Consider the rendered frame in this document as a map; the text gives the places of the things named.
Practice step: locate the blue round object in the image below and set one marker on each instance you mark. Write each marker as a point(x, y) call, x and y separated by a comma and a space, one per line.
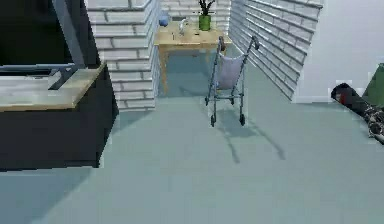
point(163, 20)

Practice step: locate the light wooden table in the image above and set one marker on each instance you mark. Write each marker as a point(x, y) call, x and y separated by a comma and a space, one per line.
point(186, 40)

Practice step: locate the grey metal stand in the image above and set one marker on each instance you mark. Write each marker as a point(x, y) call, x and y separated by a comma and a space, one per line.
point(66, 71)

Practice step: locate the black cabinet with wooden top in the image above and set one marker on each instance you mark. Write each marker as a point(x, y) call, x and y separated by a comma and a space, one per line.
point(50, 133)

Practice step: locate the grey cart with white bag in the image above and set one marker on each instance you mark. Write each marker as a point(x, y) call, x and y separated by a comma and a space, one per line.
point(230, 71)

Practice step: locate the green box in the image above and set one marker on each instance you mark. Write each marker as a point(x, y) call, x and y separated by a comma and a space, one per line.
point(376, 87)

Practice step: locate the houseplant in green pot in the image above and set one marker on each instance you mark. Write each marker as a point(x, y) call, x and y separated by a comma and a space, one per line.
point(204, 20)

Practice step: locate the black patterned baseball bat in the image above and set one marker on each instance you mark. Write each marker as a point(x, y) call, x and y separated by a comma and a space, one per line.
point(358, 105)

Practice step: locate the small white object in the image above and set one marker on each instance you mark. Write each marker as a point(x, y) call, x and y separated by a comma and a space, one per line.
point(182, 26)

